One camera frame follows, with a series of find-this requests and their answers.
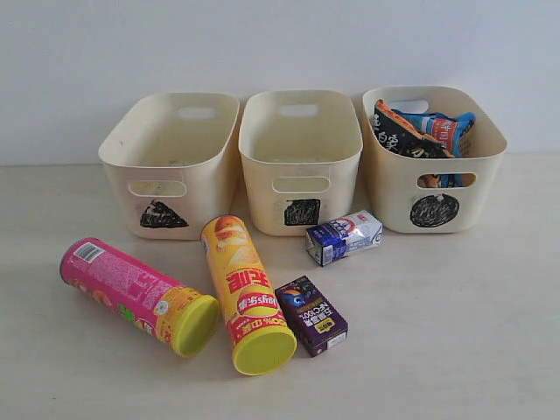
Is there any blue white milk carton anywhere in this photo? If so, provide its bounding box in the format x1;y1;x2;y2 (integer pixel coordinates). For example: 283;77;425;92
305;210;383;267

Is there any orange black noodle bag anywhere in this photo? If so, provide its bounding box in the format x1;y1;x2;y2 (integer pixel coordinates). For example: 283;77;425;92
371;99;455;159

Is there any purple juice carton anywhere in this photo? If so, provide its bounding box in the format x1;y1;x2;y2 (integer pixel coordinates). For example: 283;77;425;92
275;276;348;357

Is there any cream bin triangle mark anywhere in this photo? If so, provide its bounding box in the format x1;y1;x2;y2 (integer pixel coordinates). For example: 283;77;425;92
98;93;241;240

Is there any pink chips can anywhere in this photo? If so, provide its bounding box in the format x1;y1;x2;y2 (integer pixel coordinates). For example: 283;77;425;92
59;237;220;357

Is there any cream bin circle mark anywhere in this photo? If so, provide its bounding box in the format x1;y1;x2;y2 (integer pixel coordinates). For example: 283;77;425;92
361;86;508;233

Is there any cream bin square mark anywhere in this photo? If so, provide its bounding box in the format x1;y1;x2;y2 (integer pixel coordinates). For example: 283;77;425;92
238;90;363;236

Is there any blue snack bag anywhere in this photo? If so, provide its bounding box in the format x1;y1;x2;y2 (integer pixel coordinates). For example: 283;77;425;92
390;108;477;189

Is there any yellow chips can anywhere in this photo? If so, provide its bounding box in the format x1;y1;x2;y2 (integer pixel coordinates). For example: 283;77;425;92
200;214;297;376

